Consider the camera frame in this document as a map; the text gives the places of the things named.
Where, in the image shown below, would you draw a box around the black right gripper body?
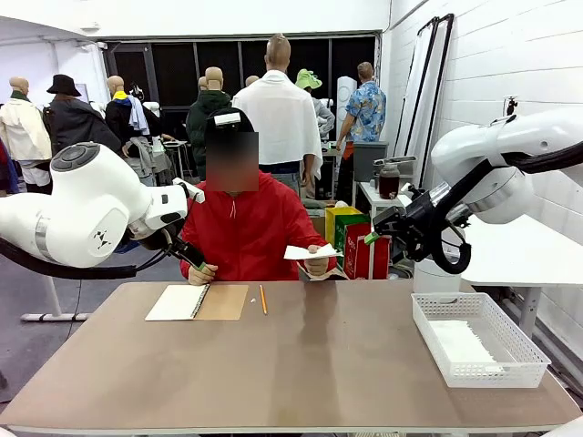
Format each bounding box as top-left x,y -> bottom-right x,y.
399,187 -> 451,262

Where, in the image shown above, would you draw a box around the mannequin legs in light jeans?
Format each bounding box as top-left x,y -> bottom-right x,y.
122,136 -> 159,188

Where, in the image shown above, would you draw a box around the cardboard box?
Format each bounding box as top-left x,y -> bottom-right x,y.
309,213 -> 327,247

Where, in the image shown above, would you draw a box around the white round bin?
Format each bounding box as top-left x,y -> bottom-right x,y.
413,258 -> 465,295

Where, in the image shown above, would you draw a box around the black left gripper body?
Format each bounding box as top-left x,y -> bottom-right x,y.
143,226 -> 193,259

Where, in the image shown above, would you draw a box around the black hose of right arm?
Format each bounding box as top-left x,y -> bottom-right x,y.
427,140 -> 583,275

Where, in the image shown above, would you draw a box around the glass jar with dark liquid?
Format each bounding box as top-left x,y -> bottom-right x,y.
377,162 -> 402,200

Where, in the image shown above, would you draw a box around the white plastic basket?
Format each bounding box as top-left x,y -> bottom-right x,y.
411,291 -> 552,389

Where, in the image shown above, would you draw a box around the grey bin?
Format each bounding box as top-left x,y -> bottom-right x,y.
353,140 -> 389,183

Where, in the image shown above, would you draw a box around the small white side table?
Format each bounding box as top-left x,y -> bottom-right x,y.
357,180 -> 414,238

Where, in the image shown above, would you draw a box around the mannequin with yellow collar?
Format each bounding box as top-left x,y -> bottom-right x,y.
104,75 -> 160,158

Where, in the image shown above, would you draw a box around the yellow green bag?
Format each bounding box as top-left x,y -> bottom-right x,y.
324,206 -> 364,260

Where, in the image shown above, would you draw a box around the mannequin in cream coat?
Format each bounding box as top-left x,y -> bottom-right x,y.
0,76 -> 54,196

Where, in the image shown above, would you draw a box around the black hose of left arm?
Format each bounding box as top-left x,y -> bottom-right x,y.
0,236 -> 138,280

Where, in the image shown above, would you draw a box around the white stand foot bar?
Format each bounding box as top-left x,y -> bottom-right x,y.
20,272 -> 91,322

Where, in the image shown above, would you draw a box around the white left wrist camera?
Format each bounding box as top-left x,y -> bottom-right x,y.
171,178 -> 206,205

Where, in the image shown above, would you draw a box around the mannequin with green hat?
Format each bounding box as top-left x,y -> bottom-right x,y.
294,67 -> 337,140

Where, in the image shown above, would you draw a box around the person's left hand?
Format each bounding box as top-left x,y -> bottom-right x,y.
302,244 -> 331,277

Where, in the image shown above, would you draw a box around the black cap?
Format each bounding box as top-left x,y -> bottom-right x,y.
203,107 -> 256,136

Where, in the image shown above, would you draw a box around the person in red jacket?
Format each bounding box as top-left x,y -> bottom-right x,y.
179,131 -> 339,281

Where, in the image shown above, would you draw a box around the brown spiral notebook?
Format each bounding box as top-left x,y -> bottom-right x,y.
144,283 -> 250,322

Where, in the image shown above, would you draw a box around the white tower fan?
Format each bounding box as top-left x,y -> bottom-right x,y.
336,76 -> 357,120

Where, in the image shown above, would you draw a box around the black hose of arm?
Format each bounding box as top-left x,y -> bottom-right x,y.
427,140 -> 583,275
0,236 -> 138,280

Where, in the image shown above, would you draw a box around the red bag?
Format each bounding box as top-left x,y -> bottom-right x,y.
343,222 -> 393,279

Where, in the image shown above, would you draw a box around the mannequin in dark green hoodie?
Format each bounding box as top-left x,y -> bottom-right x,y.
185,66 -> 234,181

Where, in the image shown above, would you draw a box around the person's right hand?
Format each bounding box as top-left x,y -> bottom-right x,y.
188,262 -> 220,288

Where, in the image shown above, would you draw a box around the black framed white panel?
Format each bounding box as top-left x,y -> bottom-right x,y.
394,15 -> 441,158
416,12 -> 455,195

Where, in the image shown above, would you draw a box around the mannequin with black hat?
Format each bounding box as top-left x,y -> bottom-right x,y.
43,73 -> 122,154

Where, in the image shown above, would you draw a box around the bent white paper sheet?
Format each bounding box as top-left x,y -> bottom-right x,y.
283,244 -> 344,262

